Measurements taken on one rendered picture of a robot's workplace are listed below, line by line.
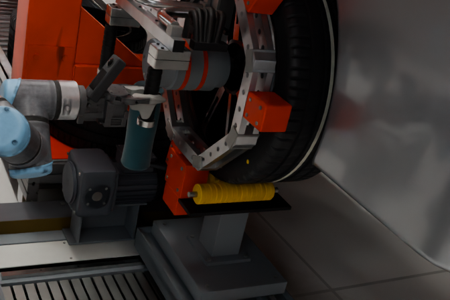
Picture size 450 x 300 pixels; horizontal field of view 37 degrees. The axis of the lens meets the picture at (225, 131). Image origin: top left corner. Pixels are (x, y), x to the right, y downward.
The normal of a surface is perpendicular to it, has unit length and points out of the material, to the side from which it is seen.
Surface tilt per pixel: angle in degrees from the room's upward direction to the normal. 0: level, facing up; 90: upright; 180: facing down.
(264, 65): 90
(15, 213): 0
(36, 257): 0
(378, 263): 0
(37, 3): 90
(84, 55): 90
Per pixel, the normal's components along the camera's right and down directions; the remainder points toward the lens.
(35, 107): 0.60, -0.29
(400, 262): 0.21, -0.90
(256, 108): -0.88, 0.00
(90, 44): 0.44, 0.43
